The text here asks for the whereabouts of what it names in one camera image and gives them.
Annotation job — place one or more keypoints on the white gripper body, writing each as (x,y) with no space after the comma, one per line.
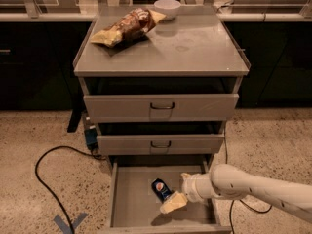
(191,188)

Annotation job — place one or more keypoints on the blue pepsi can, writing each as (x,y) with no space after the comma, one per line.
(161,189)

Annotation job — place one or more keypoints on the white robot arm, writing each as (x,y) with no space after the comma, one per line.
(228,182)

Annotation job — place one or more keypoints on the grey middle drawer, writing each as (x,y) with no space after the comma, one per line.
(160,144)

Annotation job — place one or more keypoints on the grey drawer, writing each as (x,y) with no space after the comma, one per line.
(164,108)
(160,144)
(135,209)

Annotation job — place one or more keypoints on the grey bottom drawer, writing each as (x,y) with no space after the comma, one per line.
(135,209)

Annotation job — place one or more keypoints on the grey drawer cabinet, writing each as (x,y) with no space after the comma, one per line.
(191,54)

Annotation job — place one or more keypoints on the grey top drawer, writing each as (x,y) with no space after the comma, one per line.
(164,108)

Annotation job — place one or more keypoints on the dark counter cabinets background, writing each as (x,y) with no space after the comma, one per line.
(37,62)

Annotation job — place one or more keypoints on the blue power adapter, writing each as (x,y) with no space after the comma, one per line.
(91,138)

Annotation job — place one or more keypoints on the brown chip bag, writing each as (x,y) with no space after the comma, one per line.
(134,25)

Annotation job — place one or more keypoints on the white bowl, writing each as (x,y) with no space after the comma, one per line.
(169,8)

